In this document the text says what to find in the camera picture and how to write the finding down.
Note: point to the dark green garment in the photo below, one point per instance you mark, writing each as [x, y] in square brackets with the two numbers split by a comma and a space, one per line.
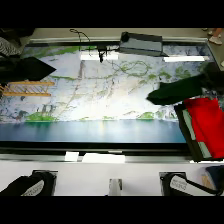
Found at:
[176, 90]

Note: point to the dark grey flat case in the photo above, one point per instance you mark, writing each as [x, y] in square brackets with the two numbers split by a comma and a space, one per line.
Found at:
[141, 45]

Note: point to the pale green garment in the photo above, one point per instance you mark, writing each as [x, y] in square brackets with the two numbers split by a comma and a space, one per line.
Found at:
[188, 123]

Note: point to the red T-shirt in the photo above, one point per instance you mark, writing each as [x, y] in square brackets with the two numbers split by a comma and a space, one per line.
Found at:
[208, 123]

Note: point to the dark blue garment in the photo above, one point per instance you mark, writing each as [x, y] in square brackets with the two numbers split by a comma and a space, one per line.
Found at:
[216, 175]

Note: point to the striped garment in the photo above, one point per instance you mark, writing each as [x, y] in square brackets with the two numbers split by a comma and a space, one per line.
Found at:
[7, 48]

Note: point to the person's legs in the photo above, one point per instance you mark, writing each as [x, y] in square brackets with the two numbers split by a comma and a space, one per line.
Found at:
[215, 37]

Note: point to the small black mount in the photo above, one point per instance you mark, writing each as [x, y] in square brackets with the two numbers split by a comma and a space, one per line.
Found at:
[101, 53]

